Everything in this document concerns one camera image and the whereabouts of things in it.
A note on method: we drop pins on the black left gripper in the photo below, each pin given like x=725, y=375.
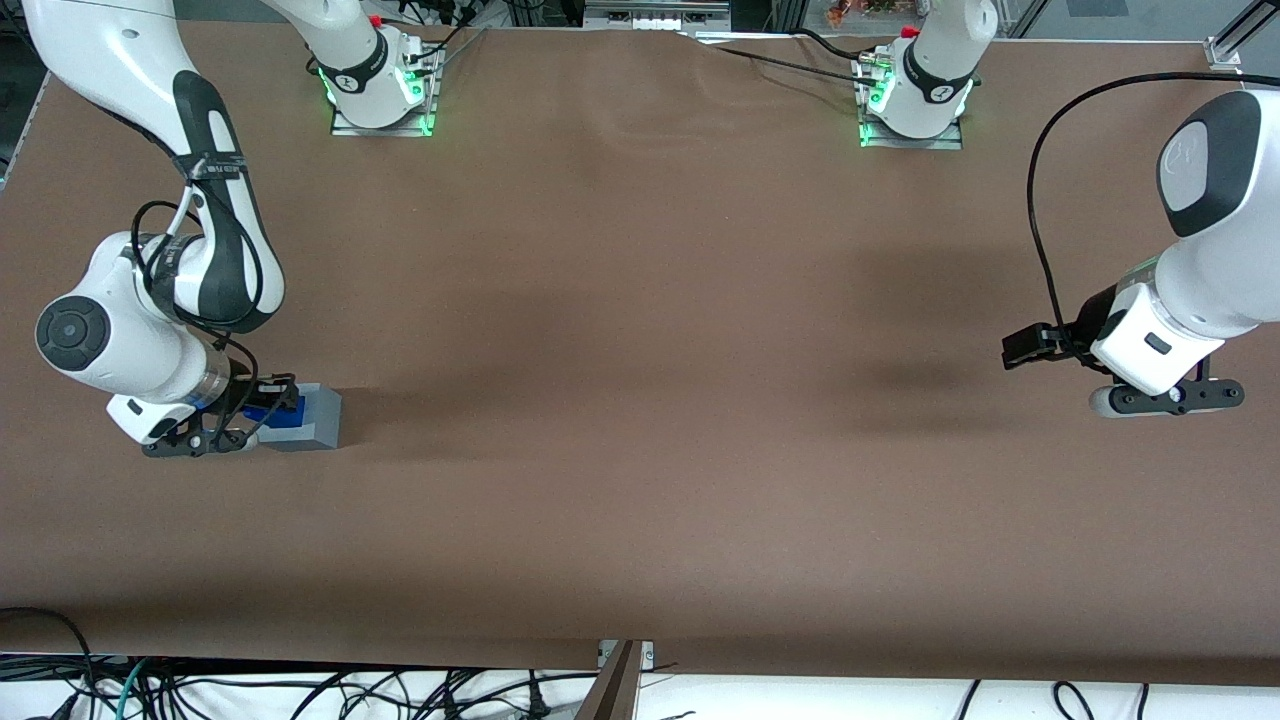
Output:
x=1087, y=319

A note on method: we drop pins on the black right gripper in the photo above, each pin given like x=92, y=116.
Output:
x=243, y=394

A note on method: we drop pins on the blue plastic part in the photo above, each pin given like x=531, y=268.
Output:
x=280, y=420

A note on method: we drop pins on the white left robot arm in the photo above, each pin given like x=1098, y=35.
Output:
x=1220, y=270

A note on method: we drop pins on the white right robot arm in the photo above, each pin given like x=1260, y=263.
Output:
x=110, y=340

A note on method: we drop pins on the gray cube base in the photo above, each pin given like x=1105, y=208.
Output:
x=322, y=420

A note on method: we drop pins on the orange objects behind table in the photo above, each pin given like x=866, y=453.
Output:
x=850, y=10

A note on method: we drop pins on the aluminium profile beam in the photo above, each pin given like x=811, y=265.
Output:
x=612, y=690

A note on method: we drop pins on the grey device behind table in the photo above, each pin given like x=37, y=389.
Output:
x=650, y=15

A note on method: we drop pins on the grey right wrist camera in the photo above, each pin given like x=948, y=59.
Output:
x=180, y=445

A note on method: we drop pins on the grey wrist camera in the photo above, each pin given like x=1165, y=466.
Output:
x=1130, y=400
x=180, y=445

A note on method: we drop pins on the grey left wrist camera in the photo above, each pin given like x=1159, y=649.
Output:
x=1130, y=400

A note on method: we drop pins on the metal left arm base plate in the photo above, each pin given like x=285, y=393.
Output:
x=910, y=143

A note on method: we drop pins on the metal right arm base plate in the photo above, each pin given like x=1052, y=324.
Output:
x=385, y=128

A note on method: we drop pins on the metal corner bracket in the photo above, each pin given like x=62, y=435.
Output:
x=1222, y=52

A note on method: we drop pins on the aluminium table edge rail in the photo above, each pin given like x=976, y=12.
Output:
x=20, y=130

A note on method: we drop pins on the slanted aluminium frame profile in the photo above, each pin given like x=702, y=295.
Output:
x=1255, y=20

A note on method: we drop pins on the metal table edge bracket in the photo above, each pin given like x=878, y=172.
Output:
x=645, y=652

